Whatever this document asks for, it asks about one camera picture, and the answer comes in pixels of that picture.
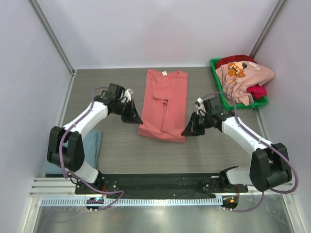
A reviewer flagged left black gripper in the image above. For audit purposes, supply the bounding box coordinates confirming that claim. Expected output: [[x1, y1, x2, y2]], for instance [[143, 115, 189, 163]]
[[112, 99, 143, 125]]

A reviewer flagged salmon pink t-shirt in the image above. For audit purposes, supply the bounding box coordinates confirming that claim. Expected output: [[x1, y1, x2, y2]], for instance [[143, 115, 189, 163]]
[[138, 69, 188, 143]]

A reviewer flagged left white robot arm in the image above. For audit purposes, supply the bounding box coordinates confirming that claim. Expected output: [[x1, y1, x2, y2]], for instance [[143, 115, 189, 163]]
[[47, 83, 143, 195]]

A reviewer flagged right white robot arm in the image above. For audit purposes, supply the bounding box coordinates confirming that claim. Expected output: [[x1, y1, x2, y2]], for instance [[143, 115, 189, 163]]
[[181, 98, 293, 192]]

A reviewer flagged green plastic bin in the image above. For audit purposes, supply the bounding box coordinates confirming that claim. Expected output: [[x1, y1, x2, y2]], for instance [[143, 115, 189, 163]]
[[210, 58, 268, 110]]

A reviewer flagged folded blue t-shirt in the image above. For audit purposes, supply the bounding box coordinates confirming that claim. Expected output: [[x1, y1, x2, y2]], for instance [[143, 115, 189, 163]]
[[45, 129, 103, 177]]

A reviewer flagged light pink printed t-shirt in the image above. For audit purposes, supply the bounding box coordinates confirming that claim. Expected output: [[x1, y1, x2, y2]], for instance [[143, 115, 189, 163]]
[[216, 61, 276, 106]]

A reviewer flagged red t-shirt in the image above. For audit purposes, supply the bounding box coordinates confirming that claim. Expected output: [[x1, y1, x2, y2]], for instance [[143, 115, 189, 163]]
[[215, 55, 267, 100]]

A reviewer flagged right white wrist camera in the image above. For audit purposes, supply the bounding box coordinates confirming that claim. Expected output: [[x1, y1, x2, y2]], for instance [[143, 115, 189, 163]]
[[195, 98, 206, 116]]

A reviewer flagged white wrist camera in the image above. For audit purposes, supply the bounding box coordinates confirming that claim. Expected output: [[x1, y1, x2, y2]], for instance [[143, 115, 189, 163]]
[[195, 98, 206, 116], [121, 89, 134, 103]]

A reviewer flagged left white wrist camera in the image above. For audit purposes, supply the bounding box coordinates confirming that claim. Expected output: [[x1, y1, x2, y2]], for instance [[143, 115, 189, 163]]
[[121, 89, 134, 103]]

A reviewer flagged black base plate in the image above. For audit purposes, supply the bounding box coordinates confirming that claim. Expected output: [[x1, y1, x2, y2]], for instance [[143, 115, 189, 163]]
[[74, 172, 249, 195]]

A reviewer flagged slotted cable duct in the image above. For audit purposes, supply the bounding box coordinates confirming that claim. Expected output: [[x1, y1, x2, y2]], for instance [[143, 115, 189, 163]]
[[40, 196, 223, 207]]

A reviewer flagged aluminium front rail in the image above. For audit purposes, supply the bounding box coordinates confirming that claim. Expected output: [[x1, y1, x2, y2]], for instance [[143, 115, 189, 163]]
[[30, 177, 295, 197]]

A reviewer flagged left aluminium corner post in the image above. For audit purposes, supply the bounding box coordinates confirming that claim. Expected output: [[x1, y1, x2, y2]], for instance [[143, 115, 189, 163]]
[[28, 0, 76, 77]]

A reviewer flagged aluminium corner post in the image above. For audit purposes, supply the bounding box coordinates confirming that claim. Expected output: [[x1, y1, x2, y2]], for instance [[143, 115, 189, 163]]
[[28, 0, 76, 77], [249, 0, 288, 58]]

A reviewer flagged right aluminium corner post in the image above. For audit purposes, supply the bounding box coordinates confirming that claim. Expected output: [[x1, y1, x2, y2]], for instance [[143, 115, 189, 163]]
[[249, 0, 288, 58]]

